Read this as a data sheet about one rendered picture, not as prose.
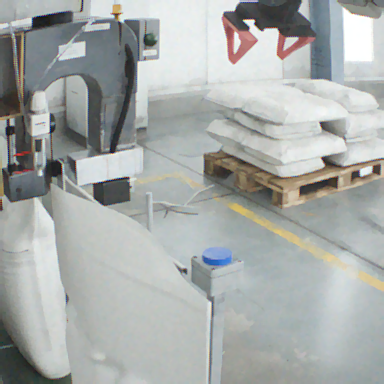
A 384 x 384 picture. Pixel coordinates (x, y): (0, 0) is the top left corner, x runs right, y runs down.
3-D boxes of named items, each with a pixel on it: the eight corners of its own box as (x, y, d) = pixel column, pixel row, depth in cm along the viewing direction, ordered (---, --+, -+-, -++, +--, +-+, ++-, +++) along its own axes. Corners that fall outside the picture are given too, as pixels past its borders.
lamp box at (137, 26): (159, 59, 119) (160, 18, 115) (139, 61, 116) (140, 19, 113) (141, 56, 125) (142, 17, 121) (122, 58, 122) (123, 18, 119)
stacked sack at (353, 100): (382, 113, 429) (382, 94, 424) (347, 116, 407) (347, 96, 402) (325, 93, 482) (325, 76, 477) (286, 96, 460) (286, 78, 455)
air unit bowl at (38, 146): (49, 170, 107) (48, 136, 105) (34, 173, 106) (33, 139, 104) (44, 165, 110) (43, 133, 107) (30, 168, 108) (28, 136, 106)
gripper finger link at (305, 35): (243, 46, 93) (261, 3, 86) (276, 44, 96) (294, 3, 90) (268, 73, 90) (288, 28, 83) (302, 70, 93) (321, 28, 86)
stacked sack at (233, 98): (313, 109, 424) (314, 89, 419) (235, 116, 393) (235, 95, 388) (276, 97, 459) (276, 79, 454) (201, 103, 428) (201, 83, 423)
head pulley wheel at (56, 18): (79, 22, 110) (80, 10, 109) (38, 28, 106) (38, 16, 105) (64, 21, 117) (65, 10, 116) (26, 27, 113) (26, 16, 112)
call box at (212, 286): (243, 286, 130) (244, 261, 128) (210, 297, 126) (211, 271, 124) (221, 272, 136) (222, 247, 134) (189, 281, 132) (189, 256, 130)
